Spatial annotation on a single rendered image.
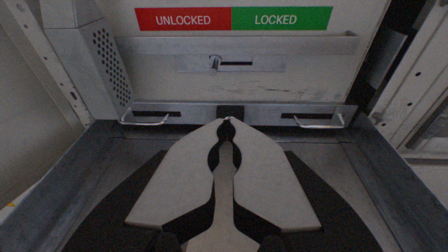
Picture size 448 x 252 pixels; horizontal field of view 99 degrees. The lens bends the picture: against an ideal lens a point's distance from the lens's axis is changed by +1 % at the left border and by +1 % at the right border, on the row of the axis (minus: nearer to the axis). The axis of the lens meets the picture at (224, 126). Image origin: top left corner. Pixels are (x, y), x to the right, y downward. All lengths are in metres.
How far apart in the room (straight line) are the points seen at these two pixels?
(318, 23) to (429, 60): 0.18
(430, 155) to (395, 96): 0.23
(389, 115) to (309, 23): 0.24
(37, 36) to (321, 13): 0.46
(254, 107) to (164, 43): 0.22
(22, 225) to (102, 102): 0.19
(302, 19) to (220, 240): 0.37
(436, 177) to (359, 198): 0.31
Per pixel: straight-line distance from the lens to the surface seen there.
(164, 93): 0.44
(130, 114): 0.49
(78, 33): 0.32
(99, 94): 0.35
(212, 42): 0.33
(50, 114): 0.52
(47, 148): 0.54
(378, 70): 0.44
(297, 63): 0.40
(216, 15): 0.36
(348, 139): 0.51
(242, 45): 0.33
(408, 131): 0.56
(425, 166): 0.65
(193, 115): 0.44
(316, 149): 0.46
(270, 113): 0.44
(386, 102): 0.48
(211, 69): 0.33
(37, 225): 0.41
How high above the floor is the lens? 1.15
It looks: 40 degrees down
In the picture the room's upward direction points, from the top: 1 degrees counter-clockwise
